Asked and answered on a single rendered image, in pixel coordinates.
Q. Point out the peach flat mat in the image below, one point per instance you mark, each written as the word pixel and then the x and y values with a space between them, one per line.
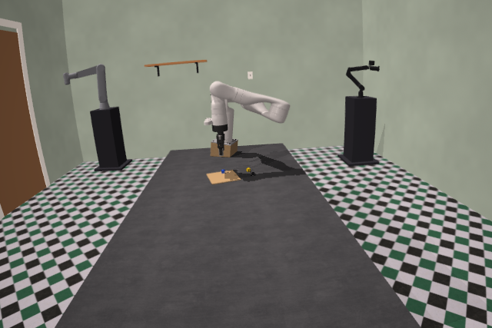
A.
pixel 218 177

